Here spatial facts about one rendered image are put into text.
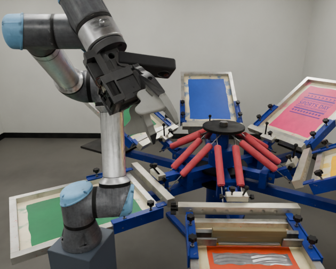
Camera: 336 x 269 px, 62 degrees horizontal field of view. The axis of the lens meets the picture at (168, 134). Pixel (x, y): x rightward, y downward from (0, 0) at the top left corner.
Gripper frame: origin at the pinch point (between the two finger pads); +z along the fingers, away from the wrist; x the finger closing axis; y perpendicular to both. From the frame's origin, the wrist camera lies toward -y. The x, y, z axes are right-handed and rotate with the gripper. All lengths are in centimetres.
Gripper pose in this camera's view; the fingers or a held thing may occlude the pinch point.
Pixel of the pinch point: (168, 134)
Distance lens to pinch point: 52.0
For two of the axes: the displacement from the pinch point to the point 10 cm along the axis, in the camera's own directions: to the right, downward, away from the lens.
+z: 4.9, 8.7, -0.7
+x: 3.0, -2.5, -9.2
